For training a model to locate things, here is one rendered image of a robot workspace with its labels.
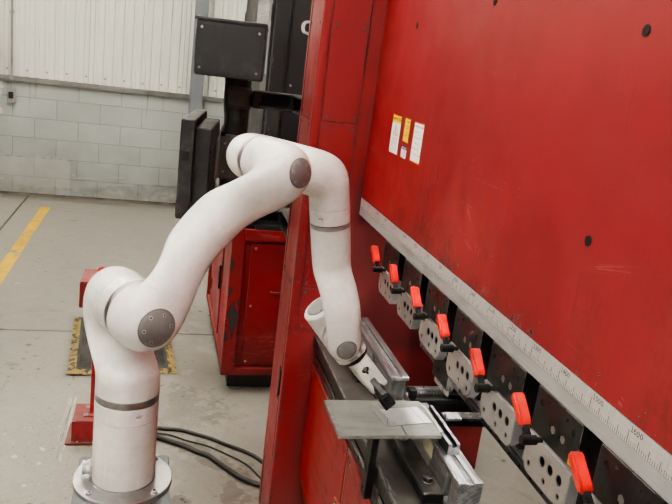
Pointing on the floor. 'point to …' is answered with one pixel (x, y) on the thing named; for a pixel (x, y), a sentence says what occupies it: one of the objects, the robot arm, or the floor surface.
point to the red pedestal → (78, 429)
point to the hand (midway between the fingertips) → (382, 396)
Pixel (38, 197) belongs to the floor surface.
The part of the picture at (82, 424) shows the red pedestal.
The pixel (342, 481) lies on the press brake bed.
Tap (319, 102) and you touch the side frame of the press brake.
